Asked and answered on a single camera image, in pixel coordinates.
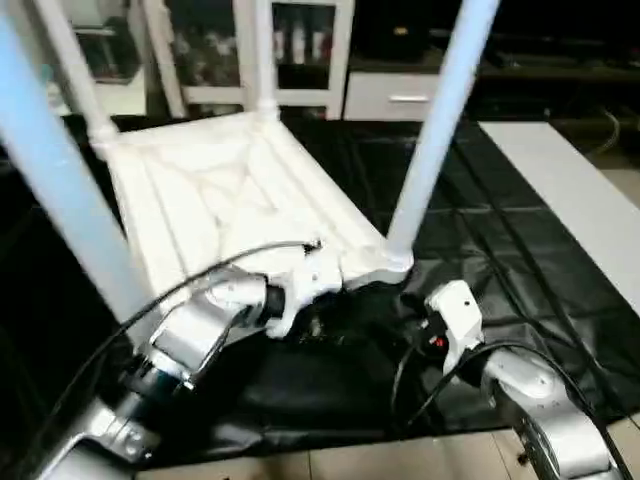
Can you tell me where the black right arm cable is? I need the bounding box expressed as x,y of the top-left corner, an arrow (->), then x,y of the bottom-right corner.
388,330 -> 603,433

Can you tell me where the white plastic table top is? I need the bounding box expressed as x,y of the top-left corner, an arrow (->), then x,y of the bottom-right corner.
90,108 -> 414,313

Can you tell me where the white side board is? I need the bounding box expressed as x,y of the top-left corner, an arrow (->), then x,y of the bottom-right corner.
479,121 -> 640,313

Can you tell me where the black plastic mat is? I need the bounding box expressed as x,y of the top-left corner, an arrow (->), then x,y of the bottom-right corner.
0,112 -> 640,463

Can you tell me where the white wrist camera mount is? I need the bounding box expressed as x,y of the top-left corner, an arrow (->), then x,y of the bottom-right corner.
424,280 -> 485,373
264,244 -> 344,338

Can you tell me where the white drawer unit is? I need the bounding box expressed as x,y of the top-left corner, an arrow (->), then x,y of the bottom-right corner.
342,72 -> 443,122

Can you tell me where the white glass door cabinet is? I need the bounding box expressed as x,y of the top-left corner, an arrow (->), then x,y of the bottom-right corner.
140,0 -> 357,120

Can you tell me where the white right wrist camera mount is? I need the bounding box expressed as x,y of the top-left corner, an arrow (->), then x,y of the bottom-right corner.
424,280 -> 485,373

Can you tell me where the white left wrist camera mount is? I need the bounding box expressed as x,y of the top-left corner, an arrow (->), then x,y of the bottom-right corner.
264,244 -> 344,338

